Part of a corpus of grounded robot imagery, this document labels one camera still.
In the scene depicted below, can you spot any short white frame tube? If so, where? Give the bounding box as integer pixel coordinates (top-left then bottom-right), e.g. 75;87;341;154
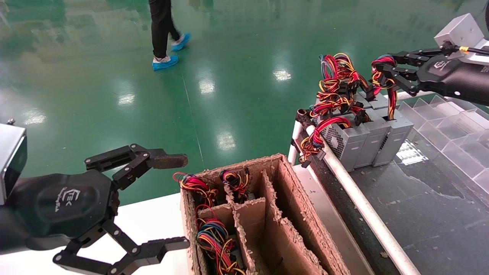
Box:
288;121;303;167

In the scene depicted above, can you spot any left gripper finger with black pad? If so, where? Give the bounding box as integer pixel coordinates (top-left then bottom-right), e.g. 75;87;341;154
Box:
53;220;190;275

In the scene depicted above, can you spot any grey power supply with cables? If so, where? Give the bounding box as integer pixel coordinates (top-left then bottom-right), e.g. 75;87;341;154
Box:
371;55;415;167

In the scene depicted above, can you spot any grey power supply mesh fan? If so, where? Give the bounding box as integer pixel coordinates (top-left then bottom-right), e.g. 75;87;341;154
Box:
300;116;370;172

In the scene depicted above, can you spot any tall tangled wire bundle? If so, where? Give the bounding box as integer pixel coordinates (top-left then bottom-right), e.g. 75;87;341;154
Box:
310;52;377;117

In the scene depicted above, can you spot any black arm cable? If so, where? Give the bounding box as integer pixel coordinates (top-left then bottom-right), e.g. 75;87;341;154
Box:
443;44;489;56

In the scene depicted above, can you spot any brown cardboard divider box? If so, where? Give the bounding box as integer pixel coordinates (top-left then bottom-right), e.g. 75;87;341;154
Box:
180;154;350;275

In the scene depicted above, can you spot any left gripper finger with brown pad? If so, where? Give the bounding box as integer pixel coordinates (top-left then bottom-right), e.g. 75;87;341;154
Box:
84;144;188;191

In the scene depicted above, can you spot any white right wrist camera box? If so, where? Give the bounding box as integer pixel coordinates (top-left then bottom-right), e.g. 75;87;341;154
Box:
434;13;489;65

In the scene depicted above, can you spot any blue shoe cover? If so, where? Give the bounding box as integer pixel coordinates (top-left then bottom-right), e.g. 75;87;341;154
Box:
171;33;191;52
152;55;179;71

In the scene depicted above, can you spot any clear acrylic divider tray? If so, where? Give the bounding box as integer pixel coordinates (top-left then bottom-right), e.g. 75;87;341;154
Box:
397;95;489;195

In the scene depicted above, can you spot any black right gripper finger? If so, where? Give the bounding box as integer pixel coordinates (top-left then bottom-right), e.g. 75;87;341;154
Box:
390;46;453;67
372;63;428;97

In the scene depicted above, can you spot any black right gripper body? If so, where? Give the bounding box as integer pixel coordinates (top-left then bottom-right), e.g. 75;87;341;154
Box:
418;53;489;106

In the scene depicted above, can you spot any person in black trousers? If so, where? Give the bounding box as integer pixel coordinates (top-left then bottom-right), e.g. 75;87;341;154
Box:
148;0;182;60

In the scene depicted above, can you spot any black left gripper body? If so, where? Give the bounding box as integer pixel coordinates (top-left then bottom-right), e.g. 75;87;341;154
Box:
6;170;120;251

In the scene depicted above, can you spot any grey metal side strip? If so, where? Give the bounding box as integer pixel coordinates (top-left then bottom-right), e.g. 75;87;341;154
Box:
294;165;373;275

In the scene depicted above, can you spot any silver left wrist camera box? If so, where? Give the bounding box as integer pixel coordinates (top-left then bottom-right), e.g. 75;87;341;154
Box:
0;121;28;207

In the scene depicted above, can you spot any black tube joint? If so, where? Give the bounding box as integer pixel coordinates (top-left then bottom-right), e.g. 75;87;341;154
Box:
295;109;316;132

